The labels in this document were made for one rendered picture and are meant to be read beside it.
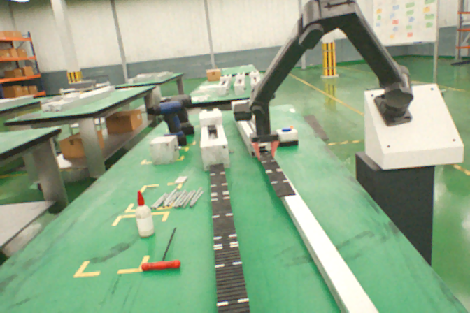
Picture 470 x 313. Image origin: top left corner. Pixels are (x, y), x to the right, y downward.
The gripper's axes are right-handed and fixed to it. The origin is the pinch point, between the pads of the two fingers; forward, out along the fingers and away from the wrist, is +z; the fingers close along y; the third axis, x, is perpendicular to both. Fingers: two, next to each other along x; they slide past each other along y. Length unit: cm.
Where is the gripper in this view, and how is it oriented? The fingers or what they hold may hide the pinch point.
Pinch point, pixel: (266, 157)
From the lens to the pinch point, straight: 127.7
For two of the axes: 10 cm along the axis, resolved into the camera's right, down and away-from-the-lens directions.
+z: 1.1, 9.6, 2.4
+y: -9.9, 1.3, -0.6
